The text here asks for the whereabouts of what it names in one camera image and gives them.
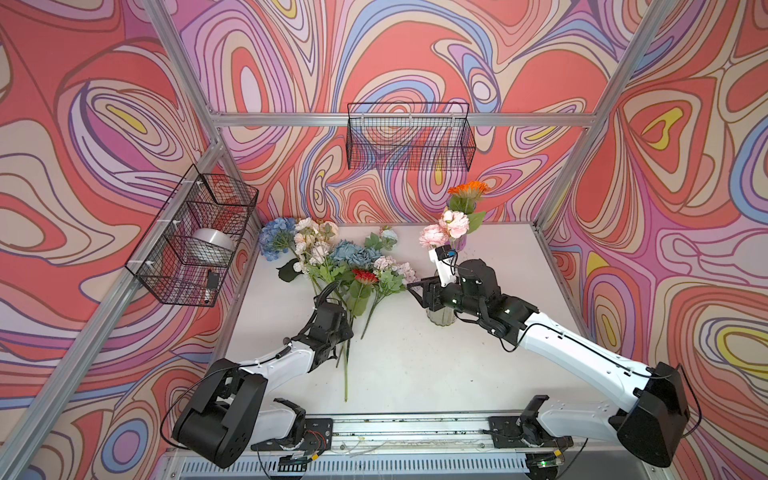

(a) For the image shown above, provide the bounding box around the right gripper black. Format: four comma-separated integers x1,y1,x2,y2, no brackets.
406,273,483,318

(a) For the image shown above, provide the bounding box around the clear glass vase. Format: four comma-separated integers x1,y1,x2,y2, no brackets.
426,307,456,327

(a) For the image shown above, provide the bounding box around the pink peony flower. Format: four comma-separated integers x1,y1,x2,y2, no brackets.
419,210,470,249

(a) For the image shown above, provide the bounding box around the cream white flower spray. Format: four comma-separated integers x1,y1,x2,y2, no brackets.
293,218,339,293

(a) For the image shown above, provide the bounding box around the orange gerbera flower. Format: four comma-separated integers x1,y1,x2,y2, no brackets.
446,181,490,234

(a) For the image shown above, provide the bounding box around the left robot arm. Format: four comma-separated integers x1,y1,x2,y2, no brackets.
171,300,353,468

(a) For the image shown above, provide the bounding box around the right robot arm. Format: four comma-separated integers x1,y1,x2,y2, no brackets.
407,259,690,468

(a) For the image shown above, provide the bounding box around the purple glass vase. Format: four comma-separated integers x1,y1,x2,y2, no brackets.
449,235,468,253

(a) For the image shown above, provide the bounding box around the lilac pink hydrangea stem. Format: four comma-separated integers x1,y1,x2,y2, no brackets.
362,256,418,337

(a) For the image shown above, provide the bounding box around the red gerbera flower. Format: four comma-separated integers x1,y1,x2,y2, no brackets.
343,269,378,402

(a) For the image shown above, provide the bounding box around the blue hydrangea flower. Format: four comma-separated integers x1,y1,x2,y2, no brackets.
258,217,296,261

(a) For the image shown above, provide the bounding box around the white tape roll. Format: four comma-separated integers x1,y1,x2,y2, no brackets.
189,228,235,267

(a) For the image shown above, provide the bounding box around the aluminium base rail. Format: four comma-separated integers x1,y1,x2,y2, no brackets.
161,410,661,480

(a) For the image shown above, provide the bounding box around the black wire basket back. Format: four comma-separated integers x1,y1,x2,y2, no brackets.
346,100,476,172

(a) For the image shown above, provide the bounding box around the black wire basket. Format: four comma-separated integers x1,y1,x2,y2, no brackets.
125,165,259,307
346,100,476,172

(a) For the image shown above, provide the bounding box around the black wire basket left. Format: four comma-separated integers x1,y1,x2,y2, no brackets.
125,165,259,307

